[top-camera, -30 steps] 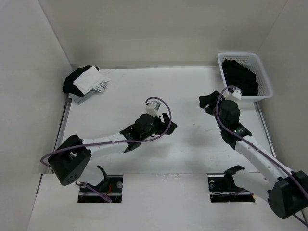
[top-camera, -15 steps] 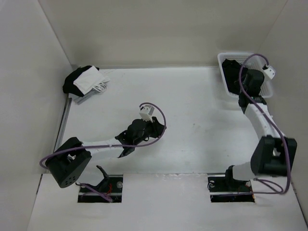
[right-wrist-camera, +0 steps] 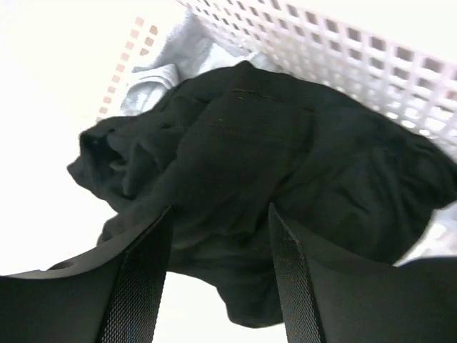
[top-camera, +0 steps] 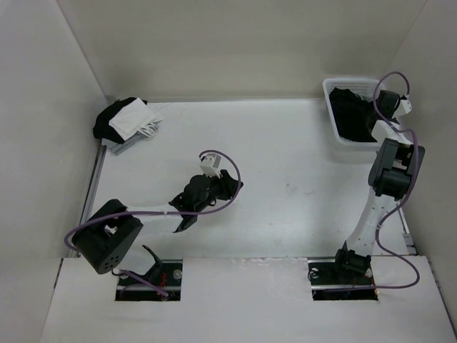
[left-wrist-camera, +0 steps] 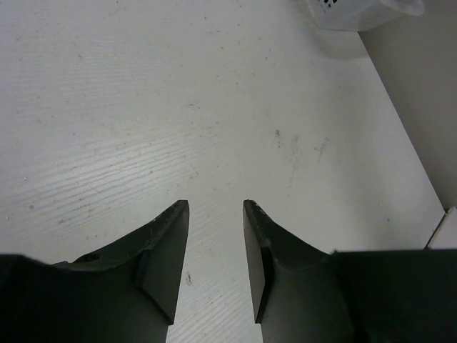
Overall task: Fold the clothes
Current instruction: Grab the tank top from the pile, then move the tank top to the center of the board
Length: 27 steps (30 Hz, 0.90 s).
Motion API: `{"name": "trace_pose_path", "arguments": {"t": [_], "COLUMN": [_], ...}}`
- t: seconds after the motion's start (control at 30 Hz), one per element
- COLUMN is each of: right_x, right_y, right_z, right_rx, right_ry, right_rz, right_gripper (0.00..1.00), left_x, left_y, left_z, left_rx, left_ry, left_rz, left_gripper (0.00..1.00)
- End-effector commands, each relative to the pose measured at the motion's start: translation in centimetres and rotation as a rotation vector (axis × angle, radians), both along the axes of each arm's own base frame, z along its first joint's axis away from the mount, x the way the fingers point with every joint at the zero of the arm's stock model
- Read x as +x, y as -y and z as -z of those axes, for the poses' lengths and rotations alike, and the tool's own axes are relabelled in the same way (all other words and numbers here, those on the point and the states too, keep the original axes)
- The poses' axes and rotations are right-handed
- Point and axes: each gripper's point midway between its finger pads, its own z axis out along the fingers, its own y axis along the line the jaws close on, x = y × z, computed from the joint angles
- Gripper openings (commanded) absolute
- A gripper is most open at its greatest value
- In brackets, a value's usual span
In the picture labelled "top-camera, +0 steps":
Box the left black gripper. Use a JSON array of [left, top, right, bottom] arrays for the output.
[[195, 169, 242, 213]]

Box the black tank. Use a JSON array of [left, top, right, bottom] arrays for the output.
[[329, 88, 378, 143], [93, 97, 136, 144]]

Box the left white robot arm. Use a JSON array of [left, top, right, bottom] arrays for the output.
[[71, 169, 243, 285]]

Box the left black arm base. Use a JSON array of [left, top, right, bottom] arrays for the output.
[[111, 245, 184, 302]]

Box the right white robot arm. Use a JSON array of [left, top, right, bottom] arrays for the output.
[[331, 90, 426, 283]]

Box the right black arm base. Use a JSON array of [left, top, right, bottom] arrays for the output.
[[308, 260, 378, 301]]

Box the folded white tank top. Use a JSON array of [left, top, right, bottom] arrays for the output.
[[109, 98, 163, 141]]

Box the folded grey tank top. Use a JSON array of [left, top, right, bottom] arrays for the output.
[[101, 132, 146, 156]]

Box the folded black tank top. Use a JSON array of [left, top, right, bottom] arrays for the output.
[[93, 97, 136, 144]]

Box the white plastic basket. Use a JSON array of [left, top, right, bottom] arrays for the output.
[[323, 77, 380, 151]]

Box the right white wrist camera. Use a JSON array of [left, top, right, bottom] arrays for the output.
[[396, 96, 413, 117]]

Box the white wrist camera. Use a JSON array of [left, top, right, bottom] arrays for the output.
[[396, 96, 413, 117], [199, 153, 221, 178]]

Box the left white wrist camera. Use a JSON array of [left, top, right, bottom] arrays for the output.
[[199, 153, 221, 178]]

